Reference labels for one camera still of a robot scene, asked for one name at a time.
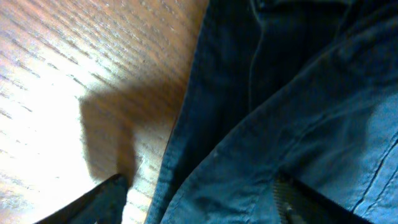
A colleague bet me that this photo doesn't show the navy blue denim shorts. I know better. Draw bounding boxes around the navy blue denim shorts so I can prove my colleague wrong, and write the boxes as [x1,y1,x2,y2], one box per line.
[146,0,397,223]

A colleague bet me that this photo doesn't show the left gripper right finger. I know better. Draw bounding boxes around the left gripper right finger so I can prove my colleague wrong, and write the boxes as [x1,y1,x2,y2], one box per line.
[273,172,371,224]

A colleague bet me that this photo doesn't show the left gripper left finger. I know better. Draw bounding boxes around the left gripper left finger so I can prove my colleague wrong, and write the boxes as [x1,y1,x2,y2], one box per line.
[37,174,128,224]

